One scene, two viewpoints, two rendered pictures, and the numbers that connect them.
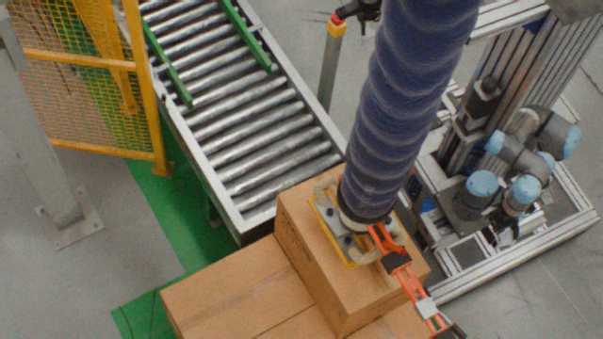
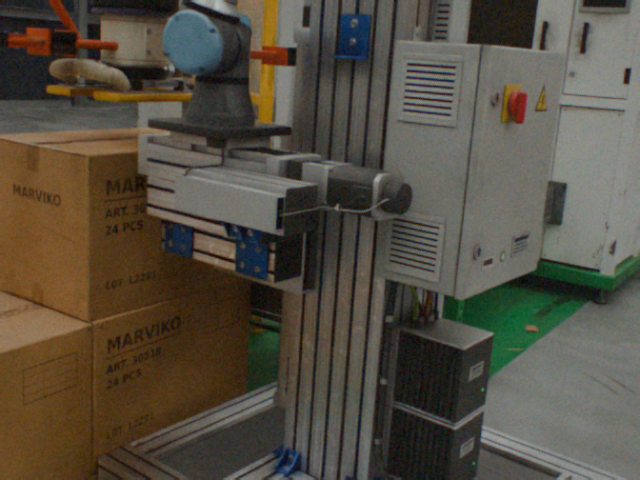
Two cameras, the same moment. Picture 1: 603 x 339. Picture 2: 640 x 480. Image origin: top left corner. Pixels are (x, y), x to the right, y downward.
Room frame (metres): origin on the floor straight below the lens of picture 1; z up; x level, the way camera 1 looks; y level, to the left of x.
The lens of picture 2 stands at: (1.08, -2.40, 1.20)
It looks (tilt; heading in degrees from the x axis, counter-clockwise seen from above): 13 degrees down; 73
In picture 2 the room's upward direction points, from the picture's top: 4 degrees clockwise
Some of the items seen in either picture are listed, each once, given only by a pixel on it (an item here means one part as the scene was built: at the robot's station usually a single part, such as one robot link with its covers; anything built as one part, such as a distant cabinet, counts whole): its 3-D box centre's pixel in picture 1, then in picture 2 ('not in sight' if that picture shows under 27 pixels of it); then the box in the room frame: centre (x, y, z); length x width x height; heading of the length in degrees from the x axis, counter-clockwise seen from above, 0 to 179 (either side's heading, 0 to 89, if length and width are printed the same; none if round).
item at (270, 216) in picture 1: (303, 200); not in sight; (1.50, -0.01, 0.58); 0.70 x 0.03 x 0.06; 129
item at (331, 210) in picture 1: (338, 227); (110, 85); (1.17, -0.16, 1.08); 0.34 x 0.10 x 0.05; 37
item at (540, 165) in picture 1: (533, 168); not in sight; (1.15, -0.70, 1.82); 0.11 x 0.11 x 0.08; 61
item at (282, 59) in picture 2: not in sight; (283, 56); (1.63, -0.27, 1.18); 0.09 x 0.08 x 0.05; 127
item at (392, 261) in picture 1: (396, 260); (52, 42); (1.03, -0.39, 1.18); 0.10 x 0.08 x 0.06; 127
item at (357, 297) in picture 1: (347, 249); (130, 210); (1.22, -0.24, 0.74); 0.60 x 0.40 x 0.40; 37
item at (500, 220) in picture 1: (505, 215); not in sight; (1.05, -0.66, 1.66); 0.09 x 0.08 x 0.12; 125
